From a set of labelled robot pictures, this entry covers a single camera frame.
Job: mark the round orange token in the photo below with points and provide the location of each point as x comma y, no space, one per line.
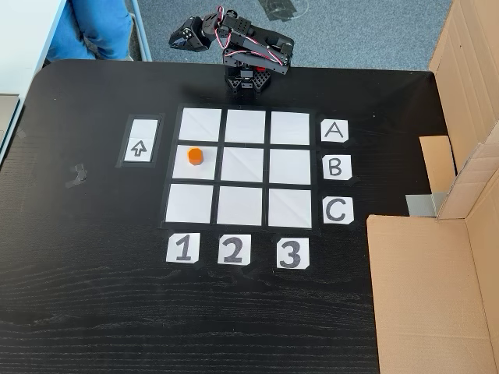
195,155

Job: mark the white grid sheet black tape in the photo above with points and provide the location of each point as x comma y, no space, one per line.
241,167

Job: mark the red black table clamp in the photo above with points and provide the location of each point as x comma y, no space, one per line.
258,69

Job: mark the black floor tape patch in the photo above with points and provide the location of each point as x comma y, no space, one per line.
282,8

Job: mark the person's legs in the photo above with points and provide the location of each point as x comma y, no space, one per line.
89,23

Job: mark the white arrow paper sheet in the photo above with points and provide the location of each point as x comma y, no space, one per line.
139,140

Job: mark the white desk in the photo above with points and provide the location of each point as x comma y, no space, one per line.
27,39

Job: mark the paper sheet letter A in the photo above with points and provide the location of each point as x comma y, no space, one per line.
334,131

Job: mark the tape scraps on table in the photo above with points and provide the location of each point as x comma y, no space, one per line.
78,177

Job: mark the small tape scrap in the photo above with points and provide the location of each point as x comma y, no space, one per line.
21,134

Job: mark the paper sheet letter B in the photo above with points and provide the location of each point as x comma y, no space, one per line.
336,167

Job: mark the paper sheet number 1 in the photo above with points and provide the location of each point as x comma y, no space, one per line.
183,248

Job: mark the paper sheet number 2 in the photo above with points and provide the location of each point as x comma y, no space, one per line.
234,249

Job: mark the paper sheet letter C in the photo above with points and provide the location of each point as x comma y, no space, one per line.
337,210

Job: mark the paper sheet number 3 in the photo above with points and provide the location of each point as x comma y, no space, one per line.
292,253

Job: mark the brown cardboard screen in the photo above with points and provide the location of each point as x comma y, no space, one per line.
429,292

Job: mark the white metal frame leg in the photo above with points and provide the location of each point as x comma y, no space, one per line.
142,35

